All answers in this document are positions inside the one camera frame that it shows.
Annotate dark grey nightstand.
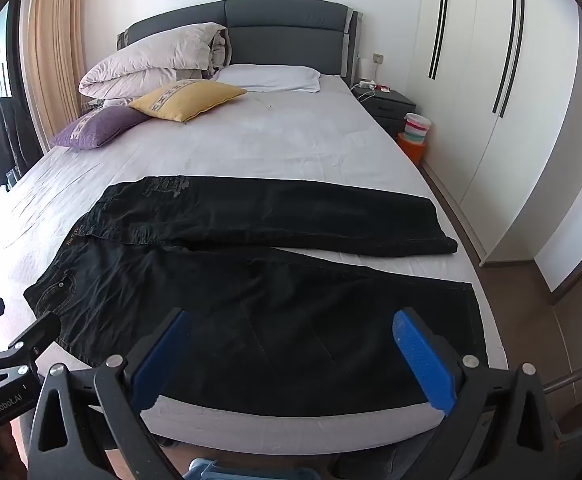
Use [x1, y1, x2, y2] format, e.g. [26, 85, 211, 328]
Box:
[351, 82, 418, 136]

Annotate white pillow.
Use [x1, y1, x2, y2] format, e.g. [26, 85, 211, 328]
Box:
[212, 64, 322, 94]

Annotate black leather jacket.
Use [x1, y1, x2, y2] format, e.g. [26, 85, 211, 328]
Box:
[0, 96, 44, 191]

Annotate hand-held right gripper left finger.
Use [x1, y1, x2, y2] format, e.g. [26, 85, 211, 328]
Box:
[27, 307, 194, 480]

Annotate black pants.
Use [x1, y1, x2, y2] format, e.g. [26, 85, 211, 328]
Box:
[23, 175, 489, 418]

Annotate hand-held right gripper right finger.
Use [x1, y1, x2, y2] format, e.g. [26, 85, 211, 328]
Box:
[391, 307, 572, 480]

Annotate yellow cushion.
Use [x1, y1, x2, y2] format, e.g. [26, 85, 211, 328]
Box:
[130, 81, 248, 123]

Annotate beige curtain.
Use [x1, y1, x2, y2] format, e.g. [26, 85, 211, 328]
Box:
[23, 0, 89, 153]

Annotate folded white duvet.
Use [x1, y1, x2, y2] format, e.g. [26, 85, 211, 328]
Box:
[78, 22, 233, 106]

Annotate white wardrobe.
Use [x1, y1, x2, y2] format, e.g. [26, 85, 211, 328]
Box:
[411, 0, 582, 306]

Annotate bed with grey headboard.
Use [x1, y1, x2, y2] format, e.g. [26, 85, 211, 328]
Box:
[0, 0, 509, 448]

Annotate light blue plastic object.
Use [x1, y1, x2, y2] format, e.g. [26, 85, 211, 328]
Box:
[187, 456, 318, 480]

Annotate striped plastic container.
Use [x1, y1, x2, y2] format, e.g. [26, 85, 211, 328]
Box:
[403, 113, 432, 145]

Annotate purple cushion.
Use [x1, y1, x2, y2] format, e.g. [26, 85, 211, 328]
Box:
[50, 106, 152, 151]

